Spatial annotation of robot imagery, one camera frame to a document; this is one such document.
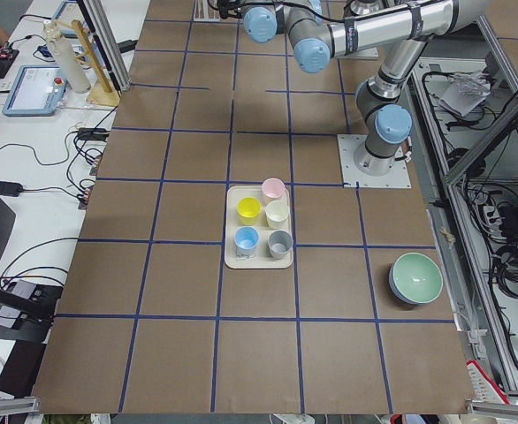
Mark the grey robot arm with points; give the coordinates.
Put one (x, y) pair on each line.
(361, 7)
(405, 28)

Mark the yellow plastic cup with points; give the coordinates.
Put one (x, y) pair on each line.
(248, 210)

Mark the cream green plastic cup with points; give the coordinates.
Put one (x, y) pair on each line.
(277, 214)

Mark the pink plastic cup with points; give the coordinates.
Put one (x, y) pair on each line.
(273, 189)

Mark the blue plastic cup on tray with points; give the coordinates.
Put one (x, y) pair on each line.
(246, 240)

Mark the grey plastic cup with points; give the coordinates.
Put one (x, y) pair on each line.
(280, 244)

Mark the cream plastic tray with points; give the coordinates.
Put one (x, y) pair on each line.
(261, 258)

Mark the blue bowl underneath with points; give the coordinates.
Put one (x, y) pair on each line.
(397, 285)

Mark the green bowl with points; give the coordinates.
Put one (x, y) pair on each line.
(422, 277)

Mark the wooden mug tree stand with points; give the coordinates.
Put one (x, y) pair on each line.
(101, 92)

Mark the crumpled white paper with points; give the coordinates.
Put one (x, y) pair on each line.
(466, 91)

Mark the black power adapter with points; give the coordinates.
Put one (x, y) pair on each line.
(11, 189)

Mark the blue teach pendant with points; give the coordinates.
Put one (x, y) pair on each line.
(36, 92)

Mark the white thermos bottle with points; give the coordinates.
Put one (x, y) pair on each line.
(61, 50)

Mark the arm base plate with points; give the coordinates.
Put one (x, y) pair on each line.
(360, 169)
(364, 54)

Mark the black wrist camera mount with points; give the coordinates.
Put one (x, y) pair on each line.
(229, 9)

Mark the aluminium frame post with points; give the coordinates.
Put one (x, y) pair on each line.
(97, 22)

